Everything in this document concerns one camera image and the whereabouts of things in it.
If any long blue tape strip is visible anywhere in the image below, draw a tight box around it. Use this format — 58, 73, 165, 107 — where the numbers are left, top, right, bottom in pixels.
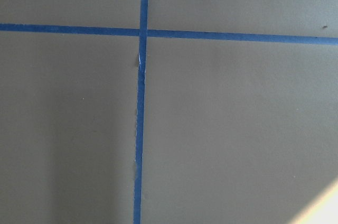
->
133, 0, 148, 223

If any crossing blue tape strip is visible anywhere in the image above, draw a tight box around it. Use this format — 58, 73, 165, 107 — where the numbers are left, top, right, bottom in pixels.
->
1, 23, 337, 45

